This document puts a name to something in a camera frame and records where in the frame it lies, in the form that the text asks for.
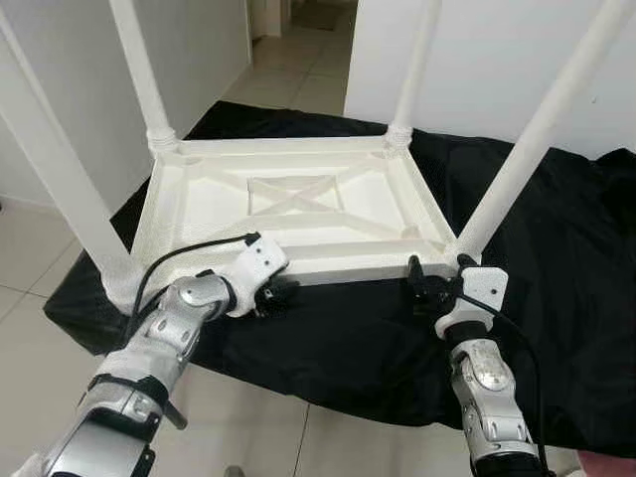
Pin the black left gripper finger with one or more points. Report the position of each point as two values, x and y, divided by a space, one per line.
289 285
289 294

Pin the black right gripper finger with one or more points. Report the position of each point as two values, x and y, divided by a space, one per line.
464 261
415 270

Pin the white plastic table top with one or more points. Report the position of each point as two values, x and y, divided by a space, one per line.
219 199

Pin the white plastic table leg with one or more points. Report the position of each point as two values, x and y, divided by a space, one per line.
417 60
70 179
547 119
139 70

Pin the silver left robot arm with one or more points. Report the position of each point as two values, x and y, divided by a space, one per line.
159 338

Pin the black cloth table cover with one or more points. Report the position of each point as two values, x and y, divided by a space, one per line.
348 338

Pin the grey robot left foot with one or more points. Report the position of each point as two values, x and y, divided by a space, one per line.
234 471

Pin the pink cushion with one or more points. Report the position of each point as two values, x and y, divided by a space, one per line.
606 465

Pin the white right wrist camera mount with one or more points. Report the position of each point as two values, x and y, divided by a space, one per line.
482 288

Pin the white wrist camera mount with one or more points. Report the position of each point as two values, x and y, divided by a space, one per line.
260 263
482 288

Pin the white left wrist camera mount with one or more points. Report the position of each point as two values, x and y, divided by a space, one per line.
260 263

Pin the white door frame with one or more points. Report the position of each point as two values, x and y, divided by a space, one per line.
268 12

